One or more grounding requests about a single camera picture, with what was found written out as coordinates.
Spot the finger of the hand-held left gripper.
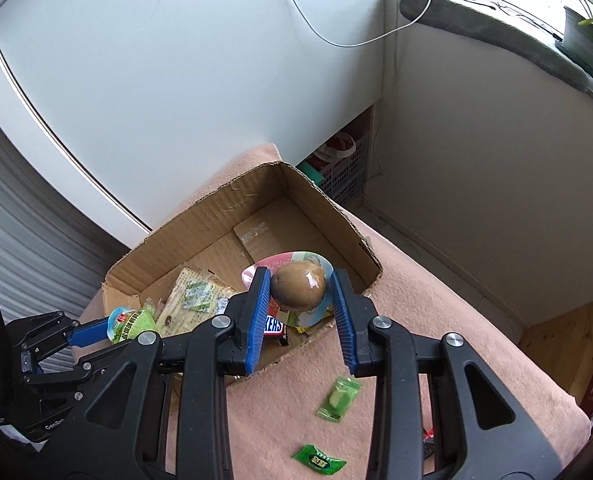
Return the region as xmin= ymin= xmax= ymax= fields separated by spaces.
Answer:
xmin=25 ymin=341 xmax=146 ymax=392
xmin=6 ymin=310 xmax=114 ymax=362

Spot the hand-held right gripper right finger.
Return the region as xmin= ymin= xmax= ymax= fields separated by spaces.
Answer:
xmin=331 ymin=269 xmax=567 ymax=480

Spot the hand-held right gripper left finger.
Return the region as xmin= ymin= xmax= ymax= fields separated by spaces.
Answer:
xmin=41 ymin=266 xmax=272 ymax=480

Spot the brown chocolate bar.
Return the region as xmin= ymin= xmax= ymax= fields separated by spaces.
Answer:
xmin=264 ymin=314 xmax=291 ymax=346

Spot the green jelly cup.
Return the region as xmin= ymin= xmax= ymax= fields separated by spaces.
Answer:
xmin=107 ymin=305 xmax=160 ymax=345

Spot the packed brown egg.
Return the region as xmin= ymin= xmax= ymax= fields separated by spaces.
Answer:
xmin=241 ymin=250 xmax=336 ymax=328

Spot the beige cracker packet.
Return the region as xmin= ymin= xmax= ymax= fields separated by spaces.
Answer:
xmin=154 ymin=266 xmax=240 ymax=338

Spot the clear-wrapped green candy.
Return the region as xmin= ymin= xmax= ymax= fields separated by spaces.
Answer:
xmin=317 ymin=376 xmax=365 ymax=423

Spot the cardboard box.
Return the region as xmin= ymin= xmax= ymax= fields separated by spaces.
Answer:
xmin=101 ymin=161 xmax=383 ymax=388

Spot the bright green candy packet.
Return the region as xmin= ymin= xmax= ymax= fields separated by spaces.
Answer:
xmin=291 ymin=444 xmax=347 ymax=476

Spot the grey ribbed panel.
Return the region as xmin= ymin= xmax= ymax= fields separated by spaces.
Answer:
xmin=0 ymin=105 xmax=147 ymax=326

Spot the grey plastic basket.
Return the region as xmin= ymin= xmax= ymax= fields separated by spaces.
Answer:
xmin=296 ymin=110 xmax=372 ymax=208

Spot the teal box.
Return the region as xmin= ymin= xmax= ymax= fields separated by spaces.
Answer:
xmin=296 ymin=160 xmax=327 ymax=186

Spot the red white item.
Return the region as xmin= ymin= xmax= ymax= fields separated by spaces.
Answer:
xmin=317 ymin=131 xmax=357 ymax=161

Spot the wooden stool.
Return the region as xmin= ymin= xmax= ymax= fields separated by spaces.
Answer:
xmin=519 ymin=301 xmax=593 ymax=396

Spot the white cabinet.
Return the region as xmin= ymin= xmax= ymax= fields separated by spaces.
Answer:
xmin=0 ymin=0 xmax=385 ymax=251

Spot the grey windowsill cloth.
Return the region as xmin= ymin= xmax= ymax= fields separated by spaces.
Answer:
xmin=399 ymin=0 xmax=593 ymax=116

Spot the potted spider plant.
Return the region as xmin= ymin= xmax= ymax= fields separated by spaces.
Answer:
xmin=549 ymin=0 xmax=593 ymax=136

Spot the white cable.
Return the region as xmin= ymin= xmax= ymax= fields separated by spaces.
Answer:
xmin=274 ymin=0 xmax=433 ymax=47

